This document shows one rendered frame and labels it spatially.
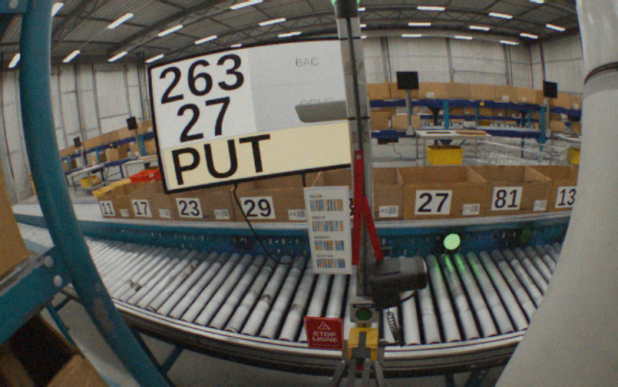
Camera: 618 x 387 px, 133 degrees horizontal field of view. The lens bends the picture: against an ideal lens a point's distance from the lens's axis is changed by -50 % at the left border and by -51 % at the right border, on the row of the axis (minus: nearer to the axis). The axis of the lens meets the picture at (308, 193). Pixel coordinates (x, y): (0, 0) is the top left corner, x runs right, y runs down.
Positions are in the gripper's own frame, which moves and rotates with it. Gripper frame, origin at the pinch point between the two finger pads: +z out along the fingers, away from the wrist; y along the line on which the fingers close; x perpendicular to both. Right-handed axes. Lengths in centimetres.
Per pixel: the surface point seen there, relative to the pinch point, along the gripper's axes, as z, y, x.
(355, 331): 11.3, 2.3, 7.3
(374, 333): 10.5, -2.5, 7.3
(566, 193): 73, -104, -3
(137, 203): 72, 133, -5
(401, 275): 7.1, -7.1, -13.5
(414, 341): 18.0, -14.9, 19.9
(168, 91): 13, 39, -53
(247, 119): 18, 23, -44
